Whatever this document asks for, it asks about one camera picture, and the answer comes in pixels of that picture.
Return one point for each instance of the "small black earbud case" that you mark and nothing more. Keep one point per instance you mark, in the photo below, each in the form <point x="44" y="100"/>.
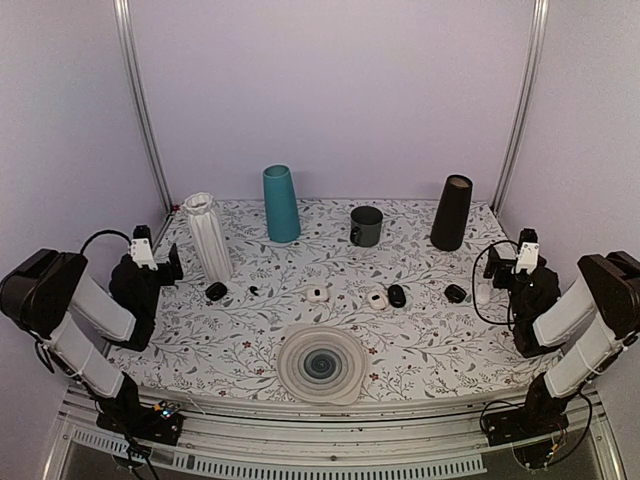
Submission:
<point x="216" y="291"/>

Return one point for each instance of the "white ribbed vase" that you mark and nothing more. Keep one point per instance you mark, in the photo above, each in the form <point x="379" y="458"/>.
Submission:
<point x="208" y="237"/>

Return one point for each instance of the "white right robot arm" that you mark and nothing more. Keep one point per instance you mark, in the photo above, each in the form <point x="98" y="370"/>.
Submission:
<point x="598" y="313"/>

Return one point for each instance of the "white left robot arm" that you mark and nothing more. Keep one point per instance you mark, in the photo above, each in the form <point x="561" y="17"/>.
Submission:
<point x="43" y="294"/>

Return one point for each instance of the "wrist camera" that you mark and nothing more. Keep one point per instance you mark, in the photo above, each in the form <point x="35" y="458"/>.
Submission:
<point x="528" y="253"/>
<point x="140" y="248"/>

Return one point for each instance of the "aluminium frame post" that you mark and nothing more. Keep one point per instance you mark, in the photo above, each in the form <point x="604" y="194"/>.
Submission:
<point x="531" y="67"/>
<point x="125" y="31"/>

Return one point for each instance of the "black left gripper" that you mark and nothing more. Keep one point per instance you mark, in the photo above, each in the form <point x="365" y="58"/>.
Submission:
<point x="169" y="275"/>

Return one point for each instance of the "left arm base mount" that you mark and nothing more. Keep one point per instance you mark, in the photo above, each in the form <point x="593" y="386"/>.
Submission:
<point x="124" y="413"/>

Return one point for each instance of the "black tall cylinder vase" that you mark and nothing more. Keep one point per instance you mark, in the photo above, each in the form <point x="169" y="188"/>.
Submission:
<point x="449" y="225"/>

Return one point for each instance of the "small white earbud case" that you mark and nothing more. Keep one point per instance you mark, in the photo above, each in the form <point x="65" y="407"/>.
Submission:
<point x="377" y="300"/>

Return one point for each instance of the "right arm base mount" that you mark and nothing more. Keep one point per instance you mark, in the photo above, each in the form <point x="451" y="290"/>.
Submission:
<point x="541" y="414"/>

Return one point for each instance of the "black round earbud case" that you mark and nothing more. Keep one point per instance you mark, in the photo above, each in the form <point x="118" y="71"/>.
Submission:
<point x="455" y="293"/>

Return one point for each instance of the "white earbud charging case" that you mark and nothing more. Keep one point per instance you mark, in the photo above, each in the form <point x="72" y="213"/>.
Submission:
<point x="317" y="294"/>

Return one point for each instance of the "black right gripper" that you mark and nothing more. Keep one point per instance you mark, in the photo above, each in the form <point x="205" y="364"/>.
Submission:
<point x="493" y="265"/>

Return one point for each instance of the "black oval earbud case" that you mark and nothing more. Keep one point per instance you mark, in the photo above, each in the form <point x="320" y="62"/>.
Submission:
<point x="396" y="296"/>

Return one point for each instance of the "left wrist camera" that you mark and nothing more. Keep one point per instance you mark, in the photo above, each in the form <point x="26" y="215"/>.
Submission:
<point x="140" y="248"/>

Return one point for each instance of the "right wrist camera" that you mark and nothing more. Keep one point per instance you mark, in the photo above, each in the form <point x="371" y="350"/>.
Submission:
<point x="528" y="253"/>

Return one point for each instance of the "swirl patterned ceramic plate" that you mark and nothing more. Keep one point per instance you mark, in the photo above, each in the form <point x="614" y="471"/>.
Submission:
<point x="321" y="365"/>

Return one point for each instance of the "teal tall vase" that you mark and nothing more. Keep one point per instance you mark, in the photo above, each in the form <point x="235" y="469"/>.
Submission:
<point x="282" y="217"/>

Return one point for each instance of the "dark grey mug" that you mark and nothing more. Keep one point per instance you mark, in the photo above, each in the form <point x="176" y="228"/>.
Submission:
<point x="366" y="226"/>

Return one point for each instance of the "left aluminium frame post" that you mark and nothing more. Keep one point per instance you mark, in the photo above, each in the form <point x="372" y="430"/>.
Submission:
<point x="125" y="31"/>

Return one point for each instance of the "right aluminium frame post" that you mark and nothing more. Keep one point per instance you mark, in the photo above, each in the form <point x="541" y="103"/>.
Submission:
<point x="531" y="67"/>

